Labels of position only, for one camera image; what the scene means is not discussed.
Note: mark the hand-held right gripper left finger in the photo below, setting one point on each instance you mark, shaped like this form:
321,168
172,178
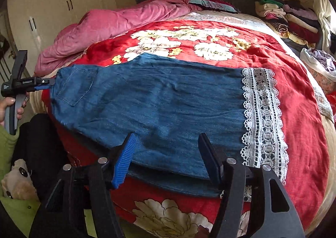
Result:
125,160

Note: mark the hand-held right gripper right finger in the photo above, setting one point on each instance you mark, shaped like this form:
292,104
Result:
210,162

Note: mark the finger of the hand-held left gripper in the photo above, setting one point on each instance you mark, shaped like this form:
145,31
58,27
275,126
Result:
48,81
42,88

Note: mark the blue denim pants with lace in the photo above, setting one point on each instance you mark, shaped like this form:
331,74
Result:
157,101

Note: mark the person's left hand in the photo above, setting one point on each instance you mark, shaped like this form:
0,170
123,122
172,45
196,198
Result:
5,112

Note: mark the dark metal rack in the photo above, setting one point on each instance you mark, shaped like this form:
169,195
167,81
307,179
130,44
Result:
5,62

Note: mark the person's legs in black trousers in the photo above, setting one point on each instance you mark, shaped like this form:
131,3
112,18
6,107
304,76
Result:
39,143

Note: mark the cream wardrobe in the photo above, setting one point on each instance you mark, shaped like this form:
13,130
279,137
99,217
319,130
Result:
65,17

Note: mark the pink quilt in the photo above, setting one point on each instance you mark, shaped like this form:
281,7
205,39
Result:
105,25

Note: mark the beige plush toy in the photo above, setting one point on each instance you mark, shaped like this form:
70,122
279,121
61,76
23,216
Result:
18,183

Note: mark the red floral blanket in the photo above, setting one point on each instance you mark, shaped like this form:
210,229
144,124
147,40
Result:
288,96

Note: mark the person's green jacket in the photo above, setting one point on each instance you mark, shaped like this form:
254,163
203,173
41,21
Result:
21,214

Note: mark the grey fuzzy towel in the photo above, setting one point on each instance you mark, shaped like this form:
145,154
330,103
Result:
324,104

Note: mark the floral laundry basket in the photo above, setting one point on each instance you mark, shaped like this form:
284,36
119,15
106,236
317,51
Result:
323,78

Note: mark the patterned pillow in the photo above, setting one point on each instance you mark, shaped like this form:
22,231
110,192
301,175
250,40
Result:
218,5

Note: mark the pile of folded clothes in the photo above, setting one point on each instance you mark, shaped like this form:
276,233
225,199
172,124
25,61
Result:
275,9

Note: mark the cream curtain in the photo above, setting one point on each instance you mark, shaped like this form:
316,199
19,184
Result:
324,17

